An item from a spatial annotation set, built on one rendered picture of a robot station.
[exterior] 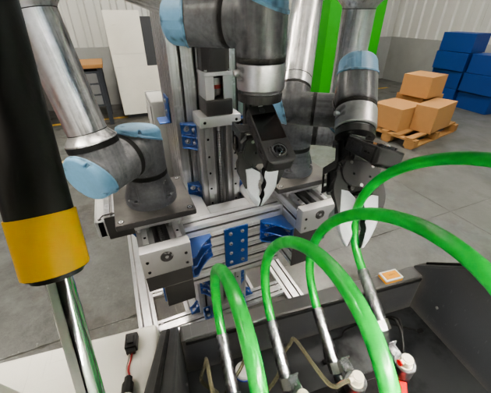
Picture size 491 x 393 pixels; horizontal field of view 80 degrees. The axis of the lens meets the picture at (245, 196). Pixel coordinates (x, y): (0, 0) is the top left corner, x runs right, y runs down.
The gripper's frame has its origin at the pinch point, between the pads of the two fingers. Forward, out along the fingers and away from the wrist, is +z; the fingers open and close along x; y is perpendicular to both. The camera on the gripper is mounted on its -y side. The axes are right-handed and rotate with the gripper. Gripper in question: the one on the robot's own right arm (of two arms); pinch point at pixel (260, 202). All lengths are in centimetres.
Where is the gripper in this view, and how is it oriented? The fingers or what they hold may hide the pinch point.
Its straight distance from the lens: 55.7
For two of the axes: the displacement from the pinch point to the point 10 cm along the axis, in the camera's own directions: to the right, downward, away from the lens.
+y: -2.8, -5.2, 8.1
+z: 0.0, 8.4, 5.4
